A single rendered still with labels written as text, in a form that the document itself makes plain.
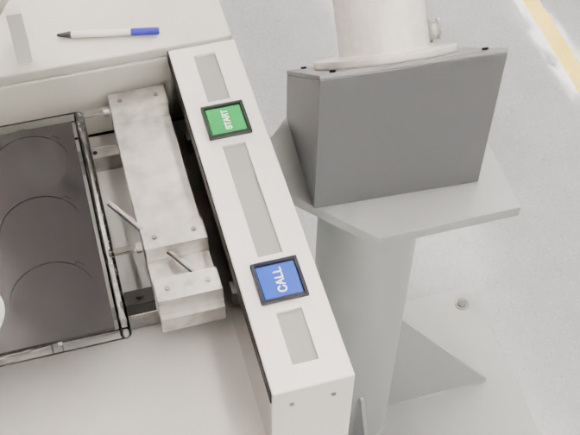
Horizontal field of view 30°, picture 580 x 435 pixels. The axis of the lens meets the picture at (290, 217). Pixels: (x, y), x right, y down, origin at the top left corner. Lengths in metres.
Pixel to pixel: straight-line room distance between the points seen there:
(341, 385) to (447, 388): 1.09
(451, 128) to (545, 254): 1.13
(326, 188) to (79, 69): 0.37
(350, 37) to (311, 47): 1.51
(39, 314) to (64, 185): 0.20
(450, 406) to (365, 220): 0.85
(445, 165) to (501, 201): 0.10
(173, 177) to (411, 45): 0.36
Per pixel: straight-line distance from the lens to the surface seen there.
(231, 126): 1.40
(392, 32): 1.39
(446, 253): 2.49
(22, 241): 1.39
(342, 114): 1.36
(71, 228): 1.40
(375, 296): 1.74
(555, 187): 2.67
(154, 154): 1.48
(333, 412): 1.25
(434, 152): 1.47
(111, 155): 1.53
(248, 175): 1.35
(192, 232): 1.36
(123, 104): 1.51
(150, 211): 1.42
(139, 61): 1.52
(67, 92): 1.53
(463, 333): 2.36
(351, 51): 1.41
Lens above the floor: 1.99
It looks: 52 degrees down
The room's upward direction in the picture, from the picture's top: 1 degrees clockwise
